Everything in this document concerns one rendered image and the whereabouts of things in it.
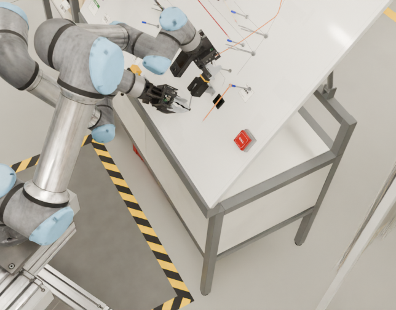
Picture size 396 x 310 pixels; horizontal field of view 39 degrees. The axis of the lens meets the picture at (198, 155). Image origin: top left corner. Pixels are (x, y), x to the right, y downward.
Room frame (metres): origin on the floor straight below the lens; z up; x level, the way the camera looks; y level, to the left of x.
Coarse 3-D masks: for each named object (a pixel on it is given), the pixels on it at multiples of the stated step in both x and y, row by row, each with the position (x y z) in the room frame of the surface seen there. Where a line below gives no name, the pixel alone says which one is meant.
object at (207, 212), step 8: (80, 16) 1.96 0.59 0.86; (128, 96) 1.55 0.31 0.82; (136, 104) 1.48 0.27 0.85; (144, 112) 1.43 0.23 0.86; (144, 120) 1.42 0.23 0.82; (152, 128) 1.36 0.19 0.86; (160, 136) 1.32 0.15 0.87; (160, 144) 1.30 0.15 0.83; (168, 152) 1.25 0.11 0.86; (168, 160) 1.25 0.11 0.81; (176, 160) 1.21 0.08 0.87; (176, 168) 1.19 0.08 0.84; (184, 176) 1.14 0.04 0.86; (184, 184) 1.14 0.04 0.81; (192, 184) 1.11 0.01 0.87; (192, 192) 1.09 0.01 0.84; (200, 200) 1.04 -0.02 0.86; (200, 208) 1.04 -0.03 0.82; (208, 208) 1.01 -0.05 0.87; (216, 208) 1.03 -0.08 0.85; (208, 216) 1.01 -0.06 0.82
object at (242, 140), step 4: (240, 132) 1.16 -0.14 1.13; (244, 132) 1.15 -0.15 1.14; (240, 136) 1.15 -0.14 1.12; (244, 136) 1.14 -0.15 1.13; (236, 140) 1.14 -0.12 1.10; (240, 140) 1.13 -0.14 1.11; (244, 140) 1.13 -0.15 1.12; (248, 140) 1.12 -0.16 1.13; (236, 144) 1.13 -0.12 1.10; (240, 144) 1.12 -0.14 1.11; (244, 144) 1.12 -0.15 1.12; (240, 148) 1.11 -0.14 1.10; (244, 148) 1.11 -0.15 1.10
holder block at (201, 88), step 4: (196, 80) 1.33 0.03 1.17; (192, 84) 1.33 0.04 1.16; (200, 84) 1.31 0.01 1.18; (204, 84) 1.32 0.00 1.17; (188, 88) 1.33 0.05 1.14; (196, 88) 1.31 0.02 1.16; (200, 88) 1.31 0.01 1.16; (204, 88) 1.32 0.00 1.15; (192, 92) 1.31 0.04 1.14; (196, 92) 1.30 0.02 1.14; (200, 92) 1.31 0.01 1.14; (192, 96) 1.30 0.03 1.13; (196, 96) 1.31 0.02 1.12; (200, 96) 1.31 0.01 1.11
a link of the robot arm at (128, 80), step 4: (124, 72) 1.27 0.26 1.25; (128, 72) 1.28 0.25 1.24; (124, 76) 1.25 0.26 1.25; (128, 76) 1.26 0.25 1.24; (132, 76) 1.27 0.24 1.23; (124, 80) 1.24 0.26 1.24; (128, 80) 1.25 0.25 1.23; (132, 80) 1.26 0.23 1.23; (120, 84) 1.23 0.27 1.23; (124, 84) 1.24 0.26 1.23; (128, 84) 1.24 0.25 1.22; (132, 84) 1.25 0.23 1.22; (116, 88) 1.23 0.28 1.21; (120, 88) 1.23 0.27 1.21; (124, 88) 1.23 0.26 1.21; (128, 88) 1.24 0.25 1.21; (116, 92) 1.23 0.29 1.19; (124, 92) 1.24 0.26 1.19; (128, 92) 1.24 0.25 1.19
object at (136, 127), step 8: (120, 96) 1.74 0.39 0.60; (120, 104) 1.74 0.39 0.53; (128, 104) 1.66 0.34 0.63; (120, 112) 1.75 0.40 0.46; (128, 112) 1.67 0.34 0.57; (136, 112) 1.59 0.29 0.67; (128, 120) 1.67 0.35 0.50; (136, 120) 1.59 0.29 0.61; (128, 128) 1.68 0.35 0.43; (136, 128) 1.60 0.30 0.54; (144, 128) 1.52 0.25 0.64; (136, 136) 1.60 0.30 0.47; (144, 136) 1.53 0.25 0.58; (144, 144) 1.53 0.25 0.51; (144, 152) 1.53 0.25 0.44
